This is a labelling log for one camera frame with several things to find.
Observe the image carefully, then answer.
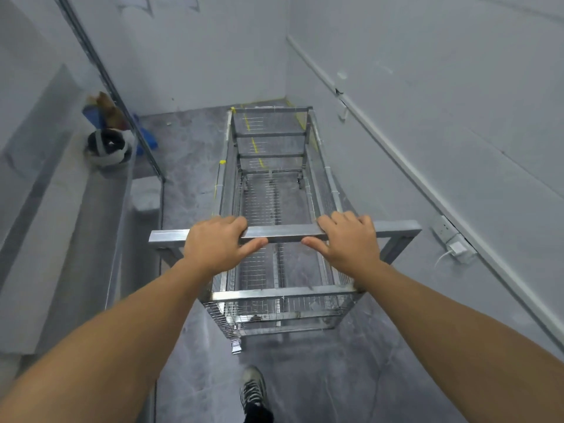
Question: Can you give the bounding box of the metal wire mesh cart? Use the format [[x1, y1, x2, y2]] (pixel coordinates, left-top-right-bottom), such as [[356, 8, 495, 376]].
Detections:
[[148, 105, 423, 355]]

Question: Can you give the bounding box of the white wall cable trunking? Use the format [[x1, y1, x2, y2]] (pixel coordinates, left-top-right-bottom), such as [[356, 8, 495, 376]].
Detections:
[[286, 35, 564, 350]]

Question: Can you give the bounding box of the person's left forearm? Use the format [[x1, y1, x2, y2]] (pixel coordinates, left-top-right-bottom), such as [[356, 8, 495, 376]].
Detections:
[[0, 256, 209, 423]]

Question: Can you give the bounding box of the person's right forearm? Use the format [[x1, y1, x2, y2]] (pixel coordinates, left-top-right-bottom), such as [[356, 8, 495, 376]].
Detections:
[[352, 261, 564, 423]]

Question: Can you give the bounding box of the white charger plug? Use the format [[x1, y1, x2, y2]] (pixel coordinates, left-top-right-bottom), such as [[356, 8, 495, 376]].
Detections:
[[445, 241, 470, 263]]

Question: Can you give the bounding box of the metal framed glass partition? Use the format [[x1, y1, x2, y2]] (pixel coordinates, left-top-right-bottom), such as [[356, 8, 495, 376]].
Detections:
[[54, 0, 166, 184]]

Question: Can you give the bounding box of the brown paper bag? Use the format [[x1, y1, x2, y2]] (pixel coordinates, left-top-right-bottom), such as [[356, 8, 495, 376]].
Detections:
[[89, 91, 129, 129]]

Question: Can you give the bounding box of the person's right hand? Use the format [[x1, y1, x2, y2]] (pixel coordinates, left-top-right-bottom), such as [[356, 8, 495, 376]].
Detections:
[[302, 211, 382, 287]]

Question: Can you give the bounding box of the blue plastic bag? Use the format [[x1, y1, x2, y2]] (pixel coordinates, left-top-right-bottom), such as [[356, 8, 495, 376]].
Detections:
[[83, 105, 157, 157]]

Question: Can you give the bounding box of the person's left hand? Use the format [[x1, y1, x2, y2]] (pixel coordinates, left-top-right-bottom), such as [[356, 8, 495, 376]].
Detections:
[[183, 216, 268, 278]]

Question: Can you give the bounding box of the black and white sneaker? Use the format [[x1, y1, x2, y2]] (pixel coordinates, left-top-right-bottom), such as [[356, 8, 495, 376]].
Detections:
[[239, 365, 269, 414]]

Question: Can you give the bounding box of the black and white helmet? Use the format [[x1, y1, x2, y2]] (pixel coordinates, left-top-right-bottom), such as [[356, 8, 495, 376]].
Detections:
[[85, 128, 134, 167]]

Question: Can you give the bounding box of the white wall socket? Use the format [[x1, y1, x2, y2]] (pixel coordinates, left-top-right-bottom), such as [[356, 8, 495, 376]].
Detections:
[[429, 214, 461, 244]]

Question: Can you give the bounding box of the black trouser leg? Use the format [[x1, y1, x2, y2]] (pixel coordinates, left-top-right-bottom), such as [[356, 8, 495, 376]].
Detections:
[[244, 403, 275, 423]]

